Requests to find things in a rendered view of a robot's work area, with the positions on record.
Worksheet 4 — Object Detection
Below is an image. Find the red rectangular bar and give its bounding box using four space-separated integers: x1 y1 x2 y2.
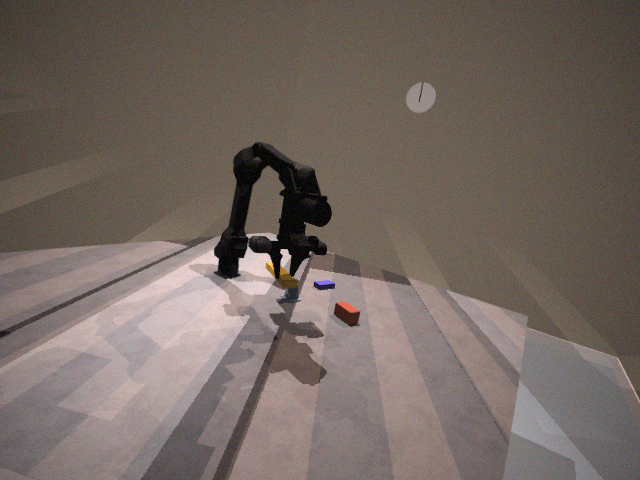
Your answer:
334 302 360 324

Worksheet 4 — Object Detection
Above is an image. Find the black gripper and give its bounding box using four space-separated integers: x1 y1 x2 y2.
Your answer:
248 216 327 279

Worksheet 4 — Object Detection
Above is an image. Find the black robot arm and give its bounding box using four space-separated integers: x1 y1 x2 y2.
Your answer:
213 142 332 279

